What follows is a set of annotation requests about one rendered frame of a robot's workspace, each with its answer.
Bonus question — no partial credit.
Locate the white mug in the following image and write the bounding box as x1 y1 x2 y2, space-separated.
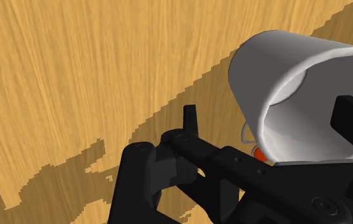
227 29 353 164

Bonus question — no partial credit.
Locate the orange round object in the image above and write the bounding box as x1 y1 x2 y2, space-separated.
252 146 269 163

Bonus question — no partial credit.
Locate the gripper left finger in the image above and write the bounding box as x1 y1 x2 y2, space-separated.
107 104 276 224

